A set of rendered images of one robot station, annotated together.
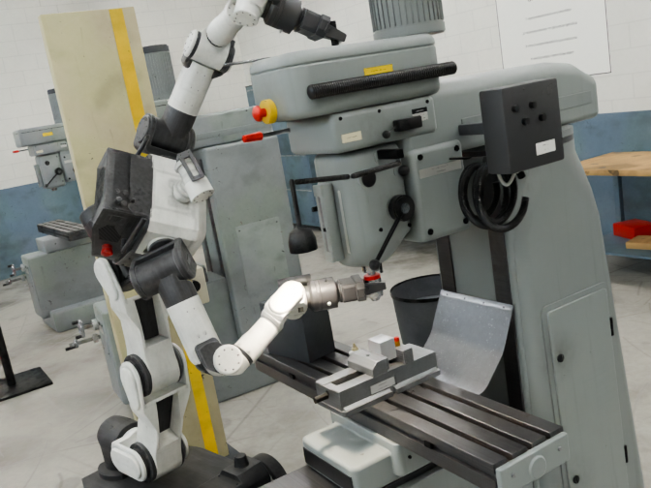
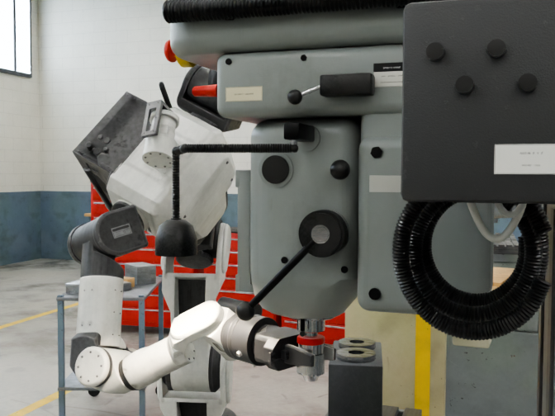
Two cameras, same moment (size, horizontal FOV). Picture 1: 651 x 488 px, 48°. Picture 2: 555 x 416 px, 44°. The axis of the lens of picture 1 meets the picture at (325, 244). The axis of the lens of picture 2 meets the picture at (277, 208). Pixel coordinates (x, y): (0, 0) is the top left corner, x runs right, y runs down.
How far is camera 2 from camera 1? 1.51 m
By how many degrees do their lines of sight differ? 49
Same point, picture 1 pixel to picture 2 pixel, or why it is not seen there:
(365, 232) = (259, 257)
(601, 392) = not seen: outside the picture
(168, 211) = (138, 172)
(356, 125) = (255, 76)
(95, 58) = not seen: hidden behind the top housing
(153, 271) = (81, 233)
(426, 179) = (385, 196)
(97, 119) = not seen: hidden behind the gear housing
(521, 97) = (466, 27)
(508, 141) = (405, 125)
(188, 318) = (82, 298)
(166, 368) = (191, 368)
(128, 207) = (97, 156)
